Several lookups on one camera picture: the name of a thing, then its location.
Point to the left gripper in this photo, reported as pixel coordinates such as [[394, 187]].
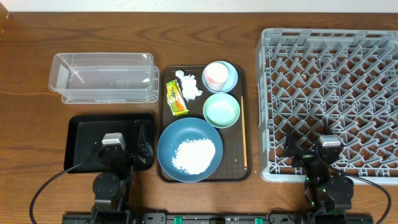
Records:
[[147, 149]]

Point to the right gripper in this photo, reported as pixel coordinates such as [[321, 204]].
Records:
[[291, 150]]

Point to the pile of white rice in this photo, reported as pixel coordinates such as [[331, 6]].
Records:
[[193, 157]]

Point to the dark blue plate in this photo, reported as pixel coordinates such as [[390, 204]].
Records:
[[179, 131]]

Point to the mint green bowl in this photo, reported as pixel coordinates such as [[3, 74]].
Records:
[[221, 110]]

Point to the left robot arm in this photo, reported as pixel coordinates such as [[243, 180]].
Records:
[[112, 188]]

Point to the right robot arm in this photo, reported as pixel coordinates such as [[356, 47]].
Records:
[[329, 194]]

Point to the black waste tray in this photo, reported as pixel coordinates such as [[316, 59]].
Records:
[[86, 131]]

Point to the grey dishwasher rack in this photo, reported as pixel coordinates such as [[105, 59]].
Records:
[[346, 79]]

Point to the wooden chopstick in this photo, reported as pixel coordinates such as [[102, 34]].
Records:
[[244, 134]]

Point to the green yellow snack wrapper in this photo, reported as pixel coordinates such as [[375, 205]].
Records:
[[175, 99]]

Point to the crumpled white tissue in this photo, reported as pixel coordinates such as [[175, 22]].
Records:
[[189, 85]]

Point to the clear plastic bin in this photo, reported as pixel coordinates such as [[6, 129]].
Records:
[[98, 77]]

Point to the light blue saucer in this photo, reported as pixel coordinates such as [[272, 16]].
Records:
[[231, 81]]

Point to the pink white cup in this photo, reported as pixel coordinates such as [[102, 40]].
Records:
[[216, 75]]

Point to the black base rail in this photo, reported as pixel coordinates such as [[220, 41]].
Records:
[[162, 218]]

